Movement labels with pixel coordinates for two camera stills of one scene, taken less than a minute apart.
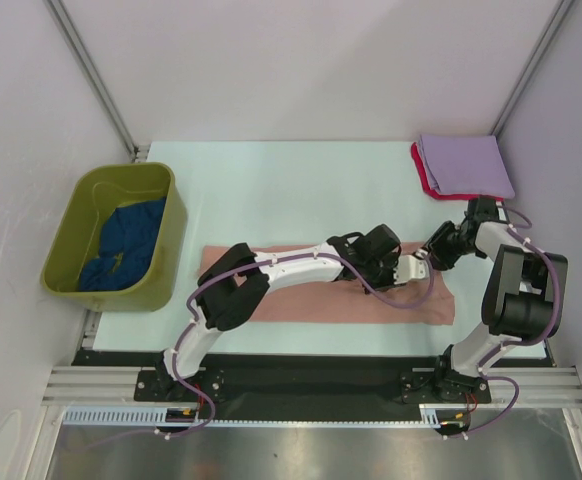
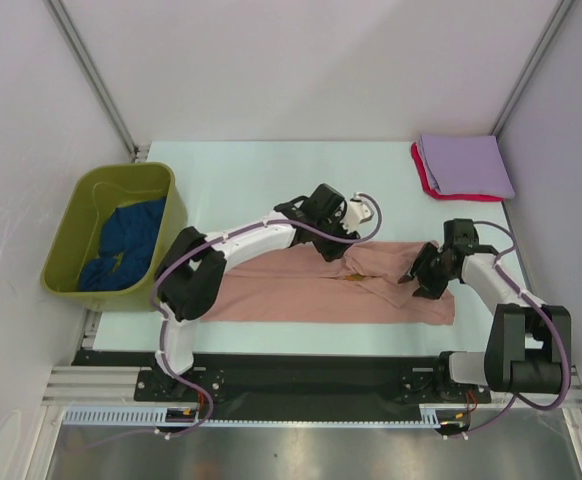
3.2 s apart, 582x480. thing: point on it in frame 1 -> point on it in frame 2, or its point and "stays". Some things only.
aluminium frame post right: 545,41 stays
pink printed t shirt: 331,297 stays
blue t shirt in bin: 127,239 stays
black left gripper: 390,260 -> 332,250
